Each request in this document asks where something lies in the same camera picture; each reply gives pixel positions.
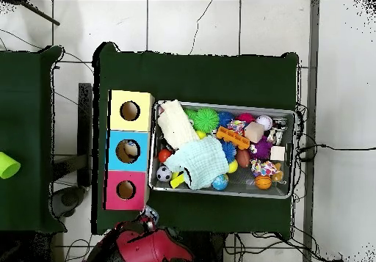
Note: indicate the purple plush monster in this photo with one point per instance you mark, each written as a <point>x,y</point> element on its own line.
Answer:
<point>262,148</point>

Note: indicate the small basketball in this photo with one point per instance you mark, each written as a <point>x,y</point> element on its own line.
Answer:
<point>263,182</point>

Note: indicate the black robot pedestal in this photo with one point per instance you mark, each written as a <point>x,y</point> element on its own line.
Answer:
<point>205,248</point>

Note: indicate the wooden box with three holes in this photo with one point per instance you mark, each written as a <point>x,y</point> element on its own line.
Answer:
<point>138,124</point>

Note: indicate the dark thin rod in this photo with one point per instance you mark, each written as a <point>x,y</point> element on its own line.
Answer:
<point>44,15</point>

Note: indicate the lime green plastic cup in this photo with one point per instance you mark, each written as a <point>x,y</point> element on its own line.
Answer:
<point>8,166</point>

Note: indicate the orange-red smooth ball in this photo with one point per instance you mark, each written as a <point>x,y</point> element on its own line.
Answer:
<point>164,155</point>

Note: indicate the small soccer ball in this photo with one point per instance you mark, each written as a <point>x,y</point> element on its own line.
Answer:
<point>164,174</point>

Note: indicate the globe print ball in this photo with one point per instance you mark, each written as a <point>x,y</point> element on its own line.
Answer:
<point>220,182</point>

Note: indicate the mint knitted cloth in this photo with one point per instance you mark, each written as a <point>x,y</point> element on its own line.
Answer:
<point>202,160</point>

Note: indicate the cream knitted cloth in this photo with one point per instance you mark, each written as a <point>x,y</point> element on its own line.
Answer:
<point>176,124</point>

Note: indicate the tan wooden cube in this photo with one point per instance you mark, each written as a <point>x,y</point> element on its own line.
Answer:
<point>254,132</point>

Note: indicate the dark green table cloth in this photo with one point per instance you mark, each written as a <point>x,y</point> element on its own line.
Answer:
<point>26,97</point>
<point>191,77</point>

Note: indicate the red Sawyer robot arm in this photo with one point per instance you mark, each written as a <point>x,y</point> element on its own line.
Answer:
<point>152,247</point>

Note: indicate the orange long toy block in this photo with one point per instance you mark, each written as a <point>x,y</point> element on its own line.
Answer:
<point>233,138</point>

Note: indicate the grey rounded stand foot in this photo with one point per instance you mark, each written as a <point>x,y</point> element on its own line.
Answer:
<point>69,199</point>

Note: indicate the green spiky rubber ball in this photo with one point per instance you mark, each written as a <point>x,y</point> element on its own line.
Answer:
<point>206,120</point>

